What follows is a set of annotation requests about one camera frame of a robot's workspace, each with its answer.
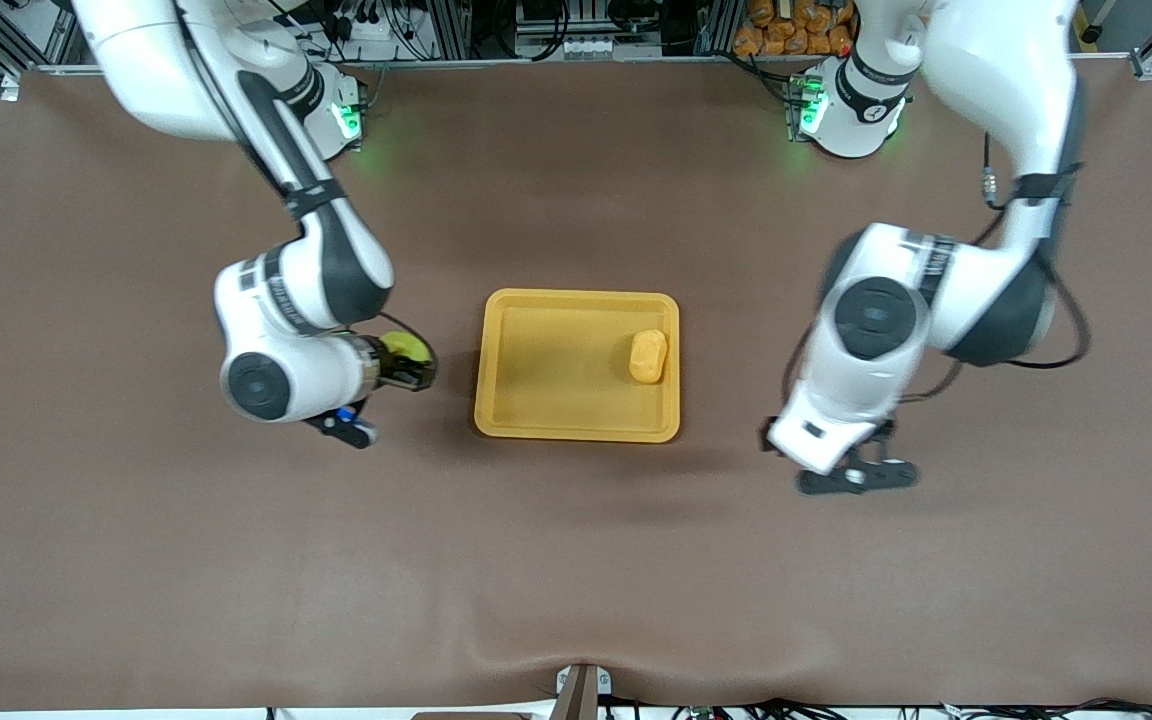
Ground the orange mesh bag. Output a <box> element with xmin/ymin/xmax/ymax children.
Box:
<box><xmin>733</xmin><ymin>0</ymin><xmax>855</xmax><ymax>58</ymax></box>

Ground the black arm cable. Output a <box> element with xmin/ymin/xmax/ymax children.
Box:
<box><xmin>171</xmin><ymin>0</ymin><xmax>347</xmax><ymax>216</ymax></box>
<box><xmin>781</xmin><ymin>130</ymin><xmax>1093</xmax><ymax>403</ymax></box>

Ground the yellow potato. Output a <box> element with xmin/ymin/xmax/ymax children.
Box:
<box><xmin>628</xmin><ymin>330</ymin><xmax>669</xmax><ymax>385</ymax></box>

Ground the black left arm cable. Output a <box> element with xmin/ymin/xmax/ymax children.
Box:
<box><xmin>781</xmin><ymin>130</ymin><xmax>1093</xmax><ymax>403</ymax></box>

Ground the green apple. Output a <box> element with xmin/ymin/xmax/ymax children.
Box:
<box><xmin>381</xmin><ymin>333</ymin><xmax>432</xmax><ymax>366</ymax></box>

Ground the yellow plastic tray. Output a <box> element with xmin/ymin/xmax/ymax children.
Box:
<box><xmin>474</xmin><ymin>288</ymin><xmax>682</xmax><ymax>444</ymax></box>

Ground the metal clamp bracket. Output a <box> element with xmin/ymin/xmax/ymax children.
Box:
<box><xmin>554</xmin><ymin>663</ymin><xmax>612</xmax><ymax>720</ymax></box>

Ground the white power strip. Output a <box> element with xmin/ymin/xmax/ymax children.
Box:
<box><xmin>556</xmin><ymin>35</ymin><xmax>639</xmax><ymax>60</ymax></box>

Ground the brown table mat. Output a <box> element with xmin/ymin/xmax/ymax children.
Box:
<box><xmin>0</xmin><ymin>60</ymin><xmax>1152</xmax><ymax>713</ymax></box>

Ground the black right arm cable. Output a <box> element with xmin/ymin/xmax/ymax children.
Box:
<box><xmin>171</xmin><ymin>0</ymin><xmax>347</xmax><ymax>216</ymax></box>

